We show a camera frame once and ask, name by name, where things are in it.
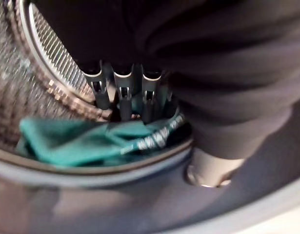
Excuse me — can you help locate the black garment with white print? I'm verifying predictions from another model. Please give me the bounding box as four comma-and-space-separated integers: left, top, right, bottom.
120, 111, 193, 159

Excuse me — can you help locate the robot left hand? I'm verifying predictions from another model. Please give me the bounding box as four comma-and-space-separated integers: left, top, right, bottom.
34, 0, 300, 188

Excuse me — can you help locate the teal green garment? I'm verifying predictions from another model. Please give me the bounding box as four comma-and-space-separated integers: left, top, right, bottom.
16, 117, 172, 169

